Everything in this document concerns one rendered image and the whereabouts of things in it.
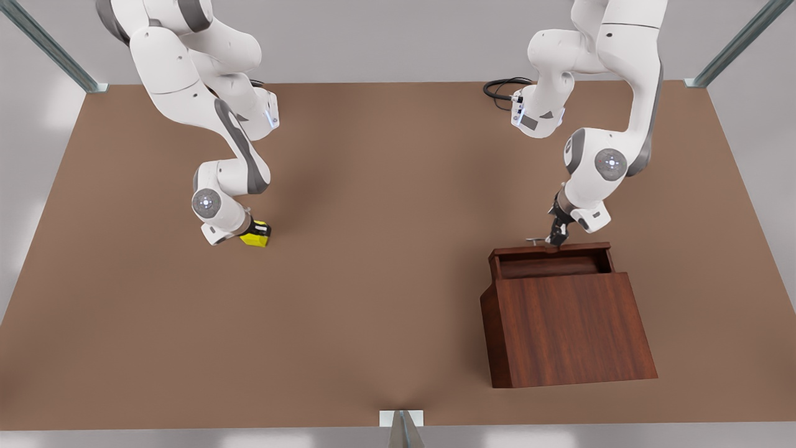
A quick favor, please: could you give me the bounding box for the silver frame post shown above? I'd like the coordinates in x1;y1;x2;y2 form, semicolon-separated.
683;0;796;89
379;409;425;448
0;0;109;95

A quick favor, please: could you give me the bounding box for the brown wooden drawer with handle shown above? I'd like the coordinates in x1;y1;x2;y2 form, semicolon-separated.
488;236;616;282

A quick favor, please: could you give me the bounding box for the brown wooden cabinet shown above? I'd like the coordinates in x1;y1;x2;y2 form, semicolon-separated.
479;271;659;390

